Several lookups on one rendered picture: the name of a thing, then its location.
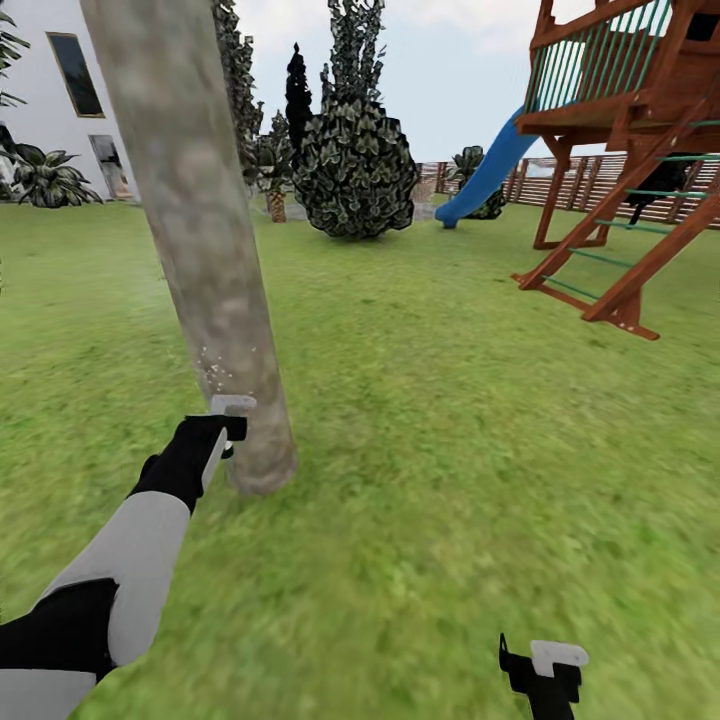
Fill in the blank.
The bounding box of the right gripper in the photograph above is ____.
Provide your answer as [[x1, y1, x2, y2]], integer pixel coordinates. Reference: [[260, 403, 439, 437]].
[[499, 638, 579, 712]]

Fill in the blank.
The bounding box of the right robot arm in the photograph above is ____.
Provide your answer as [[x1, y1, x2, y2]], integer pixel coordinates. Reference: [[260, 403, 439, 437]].
[[499, 638, 589, 720]]

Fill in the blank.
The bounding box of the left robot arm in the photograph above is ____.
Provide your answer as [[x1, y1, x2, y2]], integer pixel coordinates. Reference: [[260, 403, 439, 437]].
[[0, 395, 257, 720]]

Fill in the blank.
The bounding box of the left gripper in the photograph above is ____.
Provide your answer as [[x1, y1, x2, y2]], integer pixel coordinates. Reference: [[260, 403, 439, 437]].
[[213, 413, 247, 442]]

